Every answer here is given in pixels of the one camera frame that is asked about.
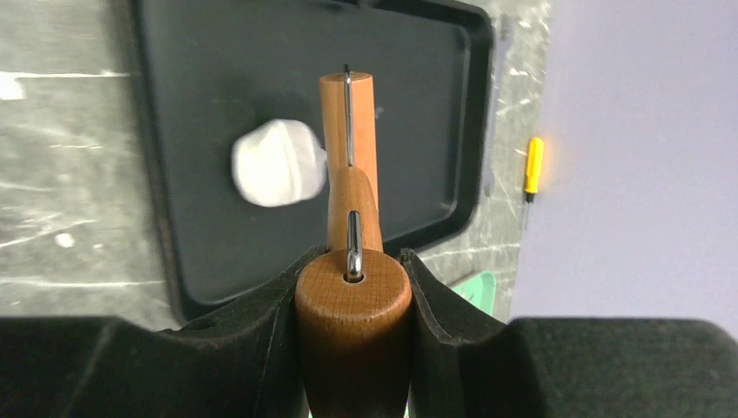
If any wooden double-ended dough roller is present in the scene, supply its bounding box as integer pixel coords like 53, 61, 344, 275
294, 68, 413, 417

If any yellow screwdriver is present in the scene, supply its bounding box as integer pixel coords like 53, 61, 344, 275
524, 137, 545, 229

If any green floral tray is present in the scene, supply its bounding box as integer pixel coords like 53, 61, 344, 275
448, 271, 497, 316

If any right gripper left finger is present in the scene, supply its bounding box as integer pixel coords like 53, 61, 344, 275
1, 246, 324, 417

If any white dough ball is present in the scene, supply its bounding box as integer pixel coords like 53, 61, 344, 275
231, 119, 327, 207

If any black baking tray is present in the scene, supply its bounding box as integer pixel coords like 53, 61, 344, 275
127, 1, 494, 323

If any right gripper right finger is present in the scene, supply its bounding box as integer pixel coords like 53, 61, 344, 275
400, 249, 737, 417

